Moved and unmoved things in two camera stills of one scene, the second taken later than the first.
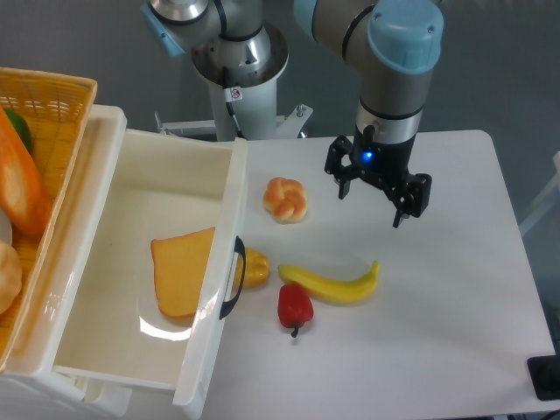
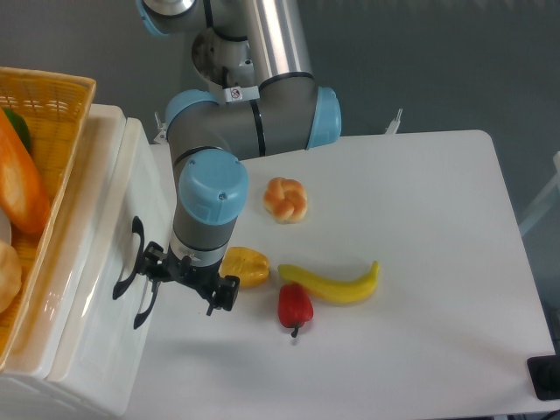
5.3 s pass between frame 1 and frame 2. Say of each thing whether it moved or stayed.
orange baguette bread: stayed
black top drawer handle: moved
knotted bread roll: stayed
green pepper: stayed
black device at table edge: stayed
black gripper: moved
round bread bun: stayed
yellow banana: stayed
